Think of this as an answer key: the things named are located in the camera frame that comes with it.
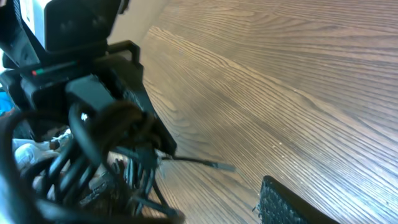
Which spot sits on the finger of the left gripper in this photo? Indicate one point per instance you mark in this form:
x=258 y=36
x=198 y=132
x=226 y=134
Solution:
x=152 y=121

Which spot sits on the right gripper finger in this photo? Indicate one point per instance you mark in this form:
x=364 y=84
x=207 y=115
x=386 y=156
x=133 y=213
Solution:
x=278 y=204

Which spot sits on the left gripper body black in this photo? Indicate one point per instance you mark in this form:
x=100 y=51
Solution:
x=109 y=88

